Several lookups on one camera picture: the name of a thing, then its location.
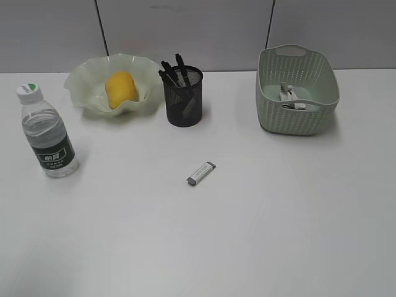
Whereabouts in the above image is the grey eraser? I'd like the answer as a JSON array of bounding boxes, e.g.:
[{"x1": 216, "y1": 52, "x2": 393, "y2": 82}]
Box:
[
  {"x1": 186, "y1": 161, "x2": 216, "y2": 186},
  {"x1": 181, "y1": 97, "x2": 197, "y2": 119}
]

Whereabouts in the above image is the black marker pen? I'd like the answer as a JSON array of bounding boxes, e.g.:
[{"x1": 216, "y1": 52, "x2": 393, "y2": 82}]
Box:
[
  {"x1": 158, "y1": 70, "x2": 178, "y2": 88},
  {"x1": 161, "y1": 61, "x2": 182, "y2": 87}
]

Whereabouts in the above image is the black marker pen slanted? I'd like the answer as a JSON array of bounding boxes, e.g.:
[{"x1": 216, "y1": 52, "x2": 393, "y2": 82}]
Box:
[{"x1": 175, "y1": 53, "x2": 191, "y2": 88}]

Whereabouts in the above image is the yellow mango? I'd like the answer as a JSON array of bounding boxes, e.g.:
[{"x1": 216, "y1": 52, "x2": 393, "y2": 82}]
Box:
[{"x1": 105, "y1": 71, "x2": 138, "y2": 110}]

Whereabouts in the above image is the white waste paper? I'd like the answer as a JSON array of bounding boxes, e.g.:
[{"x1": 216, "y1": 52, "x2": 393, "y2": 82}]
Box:
[{"x1": 278, "y1": 82, "x2": 306, "y2": 110}]

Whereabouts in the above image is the clear water bottle green label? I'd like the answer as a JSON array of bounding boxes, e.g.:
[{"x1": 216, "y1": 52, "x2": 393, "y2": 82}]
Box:
[{"x1": 16, "y1": 83, "x2": 79, "y2": 178}]

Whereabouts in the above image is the black mesh pen holder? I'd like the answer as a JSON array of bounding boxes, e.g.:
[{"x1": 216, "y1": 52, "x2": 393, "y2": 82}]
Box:
[{"x1": 163, "y1": 66, "x2": 204, "y2": 127}]

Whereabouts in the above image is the pale green ruffled plate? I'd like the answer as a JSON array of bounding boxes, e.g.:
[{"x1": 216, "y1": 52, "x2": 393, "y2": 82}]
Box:
[{"x1": 64, "y1": 53, "x2": 161, "y2": 117}]

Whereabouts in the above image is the pale green woven basket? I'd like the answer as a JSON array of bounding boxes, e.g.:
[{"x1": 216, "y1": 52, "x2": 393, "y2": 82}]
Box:
[{"x1": 256, "y1": 45, "x2": 340, "y2": 136}]

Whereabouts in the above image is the black cable right wall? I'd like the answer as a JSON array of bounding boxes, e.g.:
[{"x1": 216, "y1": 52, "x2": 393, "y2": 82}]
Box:
[{"x1": 264, "y1": 0, "x2": 277, "y2": 50}]

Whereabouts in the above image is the black cable wall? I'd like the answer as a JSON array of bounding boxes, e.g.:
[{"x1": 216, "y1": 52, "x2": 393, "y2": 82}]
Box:
[
  {"x1": 93, "y1": 0, "x2": 111, "y2": 57},
  {"x1": 264, "y1": 0, "x2": 277, "y2": 50}
]

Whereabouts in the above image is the black cable left wall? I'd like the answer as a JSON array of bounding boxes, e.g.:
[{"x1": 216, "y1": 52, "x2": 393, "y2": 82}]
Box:
[{"x1": 93, "y1": 0, "x2": 111, "y2": 57}]

